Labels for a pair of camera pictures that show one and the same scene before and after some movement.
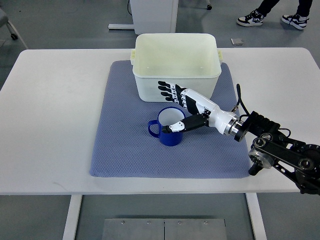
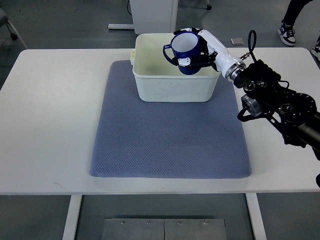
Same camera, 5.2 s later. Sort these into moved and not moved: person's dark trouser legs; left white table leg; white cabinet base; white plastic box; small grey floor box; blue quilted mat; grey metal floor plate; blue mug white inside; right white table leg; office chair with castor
Moved: person's dark trouser legs; blue mug white inside
Not moved: small grey floor box; left white table leg; grey metal floor plate; office chair with castor; white cabinet base; white plastic box; right white table leg; blue quilted mat
